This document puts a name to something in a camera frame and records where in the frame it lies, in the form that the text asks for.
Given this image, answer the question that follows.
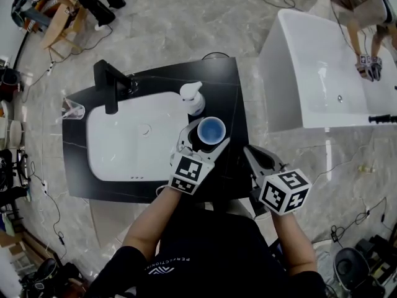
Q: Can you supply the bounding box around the black vanity with white sink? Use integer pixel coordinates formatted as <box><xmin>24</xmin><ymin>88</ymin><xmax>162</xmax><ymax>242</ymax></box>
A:
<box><xmin>61</xmin><ymin>56</ymin><xmax>251</xmax><ymax>204</ymax></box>

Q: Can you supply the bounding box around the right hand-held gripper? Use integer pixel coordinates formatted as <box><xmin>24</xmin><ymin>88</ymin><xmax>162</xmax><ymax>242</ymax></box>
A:
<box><xmin>243</xmin><ymin>145</ymin><xmax>312</xmax><ymax>219</ymax></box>

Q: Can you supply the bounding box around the dark round appliance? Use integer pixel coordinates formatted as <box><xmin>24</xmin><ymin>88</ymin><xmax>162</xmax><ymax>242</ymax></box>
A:
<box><xmin>0</xmin><ymin>68</ymin><xmax>22</xmax><ymax>94</ymax></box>

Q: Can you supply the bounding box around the person's left forearm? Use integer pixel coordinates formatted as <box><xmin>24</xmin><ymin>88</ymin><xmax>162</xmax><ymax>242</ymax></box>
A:
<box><xmin>122</xmin><ymin>186</ymin><xmax>184</xmax><ymax>256</ymax></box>

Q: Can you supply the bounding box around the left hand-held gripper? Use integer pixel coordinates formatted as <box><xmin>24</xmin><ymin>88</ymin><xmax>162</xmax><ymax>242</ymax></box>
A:
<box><xmin>168</xmin><ymin>120</ymin><xmax>231</xmax><ymax>196</ymax></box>

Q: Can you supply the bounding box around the round wooden table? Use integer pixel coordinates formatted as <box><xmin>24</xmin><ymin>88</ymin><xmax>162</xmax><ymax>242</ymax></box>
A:
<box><xmin>40</xmin><ymin>0</ymin><xmax>91</xmax><ymax>59</ymax></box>

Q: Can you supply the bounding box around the white bathtub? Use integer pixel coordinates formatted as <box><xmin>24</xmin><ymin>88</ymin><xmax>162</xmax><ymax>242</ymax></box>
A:
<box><xmin>259</xmin><ymin>8</ymin><xmax>397</xmax><ymax>133</ymax></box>

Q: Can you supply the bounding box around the small yellow bottle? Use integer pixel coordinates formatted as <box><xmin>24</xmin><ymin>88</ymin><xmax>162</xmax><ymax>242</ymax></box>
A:
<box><xmin>358</xmin><ymin>164</ymin><xmax>378</xmax><ymax>176</ymax></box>

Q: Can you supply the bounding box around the white pump bottle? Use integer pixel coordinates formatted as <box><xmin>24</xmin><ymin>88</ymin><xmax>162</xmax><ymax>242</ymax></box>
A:
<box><xmin>179</xmin><ymin>81</ymin><xmax>206</xmax><ymax>117</ymax></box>

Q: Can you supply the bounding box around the person's right forearm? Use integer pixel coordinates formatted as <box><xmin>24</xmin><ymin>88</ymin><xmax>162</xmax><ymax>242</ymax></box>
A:
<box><xmin>271</xmin><ymin>212</ymin><xmax>319</xmax><ymax>276</ymax></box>

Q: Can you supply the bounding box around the person's black shirt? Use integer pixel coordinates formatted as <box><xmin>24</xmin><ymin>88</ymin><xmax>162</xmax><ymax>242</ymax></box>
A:
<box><xmin>88</xmin><ymin>200</ymin><xmax>328</xmax><ymax>298</ymax></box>

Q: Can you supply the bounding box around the clear glass tumbler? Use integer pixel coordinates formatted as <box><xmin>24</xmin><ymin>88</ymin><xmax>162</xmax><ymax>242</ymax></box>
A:
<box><xmin>61</xmin><ymin>96</ymin><xmax>86</xmax><ymax>120</ymax></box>

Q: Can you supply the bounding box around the pink electric toothbrush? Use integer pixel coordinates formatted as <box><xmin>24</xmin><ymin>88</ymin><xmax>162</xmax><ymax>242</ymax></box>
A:
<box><xmin>61</xmin><ymin>89</ymin><xmax>75</xmax><ymax>119</ymax></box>

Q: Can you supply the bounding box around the black bathtub faucet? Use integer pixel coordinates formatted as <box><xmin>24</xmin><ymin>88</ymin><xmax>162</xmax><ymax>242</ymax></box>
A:
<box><xmin>368</xmin><ymin>114</ymin><xmax>397</xmax><ymax>125</ymax></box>

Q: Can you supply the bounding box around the grey cabinet door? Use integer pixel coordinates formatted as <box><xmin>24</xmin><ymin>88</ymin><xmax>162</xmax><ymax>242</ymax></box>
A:
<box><xmin>89</xmin><ymin>197</ymin><xmax>149</xmax><ymax>248</ymax></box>

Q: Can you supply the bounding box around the white sink basin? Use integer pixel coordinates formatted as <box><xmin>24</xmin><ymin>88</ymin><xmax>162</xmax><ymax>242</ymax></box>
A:
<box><xmin>86</xmin><ymin>91</ymin><xmax>199</xmax><ymax>183</ymax></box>

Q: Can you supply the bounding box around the teal cloth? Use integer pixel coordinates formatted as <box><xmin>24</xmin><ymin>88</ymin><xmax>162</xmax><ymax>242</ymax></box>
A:
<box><xmin>1</xmin><ymin>212</ymin><xmax>16</xmax><ymax>238</ymax></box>

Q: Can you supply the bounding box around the blue plastic cup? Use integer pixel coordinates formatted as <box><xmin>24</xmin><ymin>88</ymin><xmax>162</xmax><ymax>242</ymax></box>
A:
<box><xmin>197</xmin><ymin>115</ymin><xmax>226</xmax><ymax>145</ymax></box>

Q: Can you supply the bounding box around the white round stool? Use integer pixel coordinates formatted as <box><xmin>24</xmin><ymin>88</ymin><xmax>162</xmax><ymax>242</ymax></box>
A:
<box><xmin>7</xmin><ymin>119</ymin><xmax>26</xmax><ymax>146</ymax></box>

